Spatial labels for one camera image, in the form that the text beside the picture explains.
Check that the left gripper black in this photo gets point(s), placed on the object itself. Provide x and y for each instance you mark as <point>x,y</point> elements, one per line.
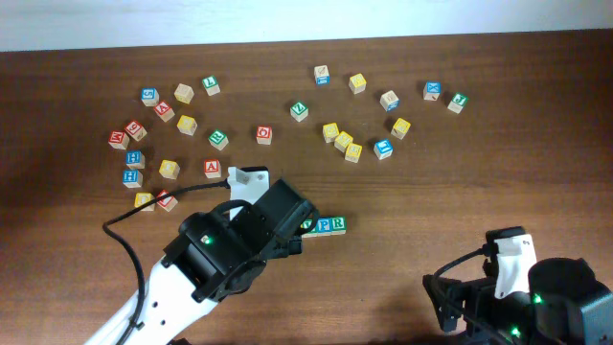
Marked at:
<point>291,244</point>

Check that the green block letter L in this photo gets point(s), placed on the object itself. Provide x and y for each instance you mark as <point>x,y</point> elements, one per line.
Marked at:
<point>211,85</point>

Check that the blue block letter E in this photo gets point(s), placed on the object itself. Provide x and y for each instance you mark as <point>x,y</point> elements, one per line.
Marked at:
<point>383,149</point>

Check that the blue block letter P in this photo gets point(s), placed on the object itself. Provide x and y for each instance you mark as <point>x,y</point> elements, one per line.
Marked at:
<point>323,227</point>

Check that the plain wood yellow-side block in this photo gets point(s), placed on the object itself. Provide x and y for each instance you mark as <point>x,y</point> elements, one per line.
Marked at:
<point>183,93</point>

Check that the yellow block upper left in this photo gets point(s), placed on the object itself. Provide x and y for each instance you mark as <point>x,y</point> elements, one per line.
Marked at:
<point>187,125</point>

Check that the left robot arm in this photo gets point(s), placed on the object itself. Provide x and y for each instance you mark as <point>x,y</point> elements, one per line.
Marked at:
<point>215,255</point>

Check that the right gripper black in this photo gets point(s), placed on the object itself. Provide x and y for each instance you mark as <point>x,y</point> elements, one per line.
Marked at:
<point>442,299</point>

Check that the wood block blue side top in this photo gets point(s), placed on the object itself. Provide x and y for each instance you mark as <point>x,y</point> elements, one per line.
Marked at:
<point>321,74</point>

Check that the yellow block cluster middle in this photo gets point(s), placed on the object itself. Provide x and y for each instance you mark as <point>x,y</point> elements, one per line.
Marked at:
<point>342,141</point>

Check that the yellow block cluster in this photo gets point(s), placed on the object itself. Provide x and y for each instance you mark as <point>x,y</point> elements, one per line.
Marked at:
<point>353,152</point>
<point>342,141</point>
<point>330,132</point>

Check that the red block letter A lower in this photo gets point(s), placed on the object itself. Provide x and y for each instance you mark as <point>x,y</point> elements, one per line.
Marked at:
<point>212,168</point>

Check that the green block letter V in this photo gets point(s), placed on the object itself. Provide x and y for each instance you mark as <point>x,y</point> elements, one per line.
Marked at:
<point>309,228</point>

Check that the yellow block cluster left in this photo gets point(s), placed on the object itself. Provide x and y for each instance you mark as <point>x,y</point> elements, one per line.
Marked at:
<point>330,132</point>

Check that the wood block blue D side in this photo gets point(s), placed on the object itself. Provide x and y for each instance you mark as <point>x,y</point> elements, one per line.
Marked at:
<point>389,100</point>

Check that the green block letter Z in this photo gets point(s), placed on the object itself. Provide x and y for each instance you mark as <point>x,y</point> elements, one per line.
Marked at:
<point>299,111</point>

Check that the red block digit 6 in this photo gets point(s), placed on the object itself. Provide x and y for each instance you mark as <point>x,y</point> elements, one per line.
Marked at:
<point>135,130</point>

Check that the blue block letter X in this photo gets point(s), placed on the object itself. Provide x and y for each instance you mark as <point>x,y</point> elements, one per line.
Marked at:
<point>432,90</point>

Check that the yellow block cluster lower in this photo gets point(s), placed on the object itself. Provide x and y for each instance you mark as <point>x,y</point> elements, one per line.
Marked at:
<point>353,152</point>

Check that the red block letter A upper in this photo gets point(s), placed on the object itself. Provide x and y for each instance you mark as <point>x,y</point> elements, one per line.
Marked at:
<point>164,111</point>

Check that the yellow block letter D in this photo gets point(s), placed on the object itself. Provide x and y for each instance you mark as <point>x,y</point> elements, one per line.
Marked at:
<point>143,198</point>

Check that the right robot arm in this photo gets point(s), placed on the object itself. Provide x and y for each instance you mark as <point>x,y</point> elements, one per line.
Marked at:
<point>569,304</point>

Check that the blue block letter h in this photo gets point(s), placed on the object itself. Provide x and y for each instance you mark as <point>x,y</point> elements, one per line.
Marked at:
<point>132,178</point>
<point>135,160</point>

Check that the green block letter r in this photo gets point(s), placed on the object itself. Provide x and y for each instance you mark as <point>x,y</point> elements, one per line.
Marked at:
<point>338,225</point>
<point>218,139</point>

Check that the blue block letter H upper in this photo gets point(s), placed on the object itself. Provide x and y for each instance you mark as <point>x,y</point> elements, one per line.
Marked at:
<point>135,160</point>

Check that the green block letter J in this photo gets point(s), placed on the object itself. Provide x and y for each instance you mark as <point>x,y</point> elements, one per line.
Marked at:
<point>457,103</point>

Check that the red block letter O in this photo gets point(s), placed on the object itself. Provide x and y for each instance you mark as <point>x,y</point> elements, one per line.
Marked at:
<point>264,135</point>

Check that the red block letter a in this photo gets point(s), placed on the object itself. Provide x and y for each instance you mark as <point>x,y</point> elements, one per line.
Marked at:
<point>164,111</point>
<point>212,168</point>

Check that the blue block digit 5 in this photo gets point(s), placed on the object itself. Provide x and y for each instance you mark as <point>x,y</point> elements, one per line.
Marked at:
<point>150,97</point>

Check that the blue block letter H lower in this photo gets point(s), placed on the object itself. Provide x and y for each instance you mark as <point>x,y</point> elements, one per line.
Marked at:
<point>132,178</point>

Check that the red block letter I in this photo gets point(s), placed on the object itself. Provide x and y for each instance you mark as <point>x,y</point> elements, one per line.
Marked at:
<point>166,203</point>

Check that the yellow block top right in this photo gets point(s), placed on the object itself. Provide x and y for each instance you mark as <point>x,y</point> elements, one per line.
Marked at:
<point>357,83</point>

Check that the red block letter M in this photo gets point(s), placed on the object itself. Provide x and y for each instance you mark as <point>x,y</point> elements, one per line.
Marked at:
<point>118,140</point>

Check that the yellow block letter T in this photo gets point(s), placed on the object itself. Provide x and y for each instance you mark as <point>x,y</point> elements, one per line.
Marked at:
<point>169,169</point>

